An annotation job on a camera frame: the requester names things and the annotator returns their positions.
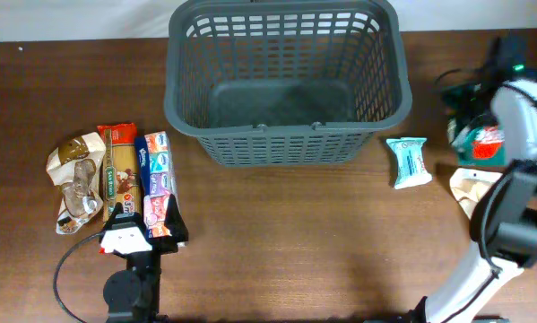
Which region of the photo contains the Kleenex tissue multipack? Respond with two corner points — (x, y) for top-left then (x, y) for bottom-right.
(134, 131), (176, 239)

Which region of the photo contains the green Nescafe coffee bag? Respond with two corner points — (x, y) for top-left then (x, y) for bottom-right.
(447, 114), (507, 167)

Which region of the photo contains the beige snack bag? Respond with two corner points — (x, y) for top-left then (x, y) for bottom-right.
(449, 168), (502, 219)

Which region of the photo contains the teal wet wipes pack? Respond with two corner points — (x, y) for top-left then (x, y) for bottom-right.
(386, 137), (433, 189)

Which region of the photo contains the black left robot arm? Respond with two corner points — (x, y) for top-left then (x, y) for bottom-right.
(99, 195), (189, 323)

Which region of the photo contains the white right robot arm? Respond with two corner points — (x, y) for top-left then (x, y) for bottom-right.
(399, 35), (537, 322)

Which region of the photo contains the orange spaghetti packet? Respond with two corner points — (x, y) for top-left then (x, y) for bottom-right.
(97, 123), (142, 222)

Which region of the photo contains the brown white cookie bag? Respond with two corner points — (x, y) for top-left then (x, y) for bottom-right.
(46, 132), (106, 235)

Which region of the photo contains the grey plastic basket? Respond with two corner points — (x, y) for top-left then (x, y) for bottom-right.
(164, 0), (412, 167)

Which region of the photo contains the black cable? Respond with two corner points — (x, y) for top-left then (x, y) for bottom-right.
(52, 231), (106, 323)

